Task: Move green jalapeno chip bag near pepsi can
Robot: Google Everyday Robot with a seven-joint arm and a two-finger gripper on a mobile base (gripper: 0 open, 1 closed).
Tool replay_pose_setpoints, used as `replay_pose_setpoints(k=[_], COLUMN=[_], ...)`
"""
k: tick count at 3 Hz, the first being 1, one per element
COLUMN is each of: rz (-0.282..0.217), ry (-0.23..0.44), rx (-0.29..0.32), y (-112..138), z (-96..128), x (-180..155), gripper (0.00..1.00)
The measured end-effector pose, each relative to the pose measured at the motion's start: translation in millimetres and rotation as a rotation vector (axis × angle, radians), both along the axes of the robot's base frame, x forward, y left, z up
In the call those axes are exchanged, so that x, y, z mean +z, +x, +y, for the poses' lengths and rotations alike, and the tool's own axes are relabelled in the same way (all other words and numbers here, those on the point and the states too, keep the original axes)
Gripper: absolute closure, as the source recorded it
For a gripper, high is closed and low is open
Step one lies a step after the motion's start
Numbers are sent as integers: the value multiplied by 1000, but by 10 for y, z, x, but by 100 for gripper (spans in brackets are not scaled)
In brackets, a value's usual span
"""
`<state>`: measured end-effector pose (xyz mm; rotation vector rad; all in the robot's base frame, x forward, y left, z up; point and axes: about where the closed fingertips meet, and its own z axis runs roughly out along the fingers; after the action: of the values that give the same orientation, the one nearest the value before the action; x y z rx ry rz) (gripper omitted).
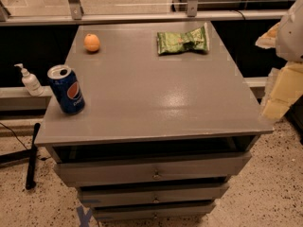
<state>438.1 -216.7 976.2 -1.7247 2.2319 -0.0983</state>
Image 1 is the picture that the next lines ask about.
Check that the top grey drawer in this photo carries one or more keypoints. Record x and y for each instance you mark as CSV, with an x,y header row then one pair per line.
x,y
147,170

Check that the grey drawer cabinet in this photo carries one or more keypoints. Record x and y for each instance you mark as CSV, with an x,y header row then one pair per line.
x,y
139,104

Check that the white pump sanitizer bottle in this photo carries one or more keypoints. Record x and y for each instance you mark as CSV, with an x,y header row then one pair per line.
x,y
30,81

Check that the bottom grey drawer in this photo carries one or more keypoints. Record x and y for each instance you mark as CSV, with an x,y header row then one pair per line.
x,y
159,210

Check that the grey metal railing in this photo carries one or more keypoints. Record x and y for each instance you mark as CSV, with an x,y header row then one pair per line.
x,y
86,12

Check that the black stand leg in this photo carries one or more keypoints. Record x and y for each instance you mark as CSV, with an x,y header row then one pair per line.
x,y
29,154

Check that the blue pepsi can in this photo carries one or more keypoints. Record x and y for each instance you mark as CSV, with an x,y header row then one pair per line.
x,y
65,87

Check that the middle grey drawer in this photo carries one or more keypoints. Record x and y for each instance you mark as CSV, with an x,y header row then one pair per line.
x,y
163,194

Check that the orange fruit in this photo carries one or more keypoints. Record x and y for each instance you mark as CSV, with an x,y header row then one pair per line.
x,y
91,42

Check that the green jalapeno chip bag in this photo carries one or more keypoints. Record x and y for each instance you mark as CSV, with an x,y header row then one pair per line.
x,y
196,40

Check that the grey drawer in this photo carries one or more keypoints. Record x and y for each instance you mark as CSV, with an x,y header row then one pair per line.
x,y
159,210
163,194
147,170

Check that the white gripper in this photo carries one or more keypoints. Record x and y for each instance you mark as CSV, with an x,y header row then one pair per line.
x,y
292,37

